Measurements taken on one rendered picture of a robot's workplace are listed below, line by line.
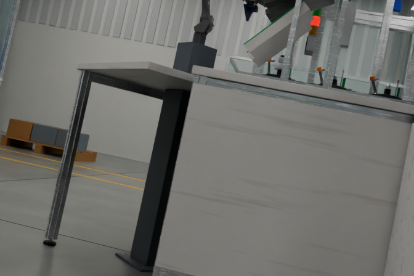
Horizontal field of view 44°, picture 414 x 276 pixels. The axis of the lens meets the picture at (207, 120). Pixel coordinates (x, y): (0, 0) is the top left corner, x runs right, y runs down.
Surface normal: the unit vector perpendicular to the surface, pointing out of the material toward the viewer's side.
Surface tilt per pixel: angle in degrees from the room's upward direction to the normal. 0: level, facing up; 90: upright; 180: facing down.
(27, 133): 90
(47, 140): 90
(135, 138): 90
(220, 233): 90
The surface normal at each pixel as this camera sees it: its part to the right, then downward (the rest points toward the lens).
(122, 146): -0.15, -0.08
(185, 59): -0.79, -0.19
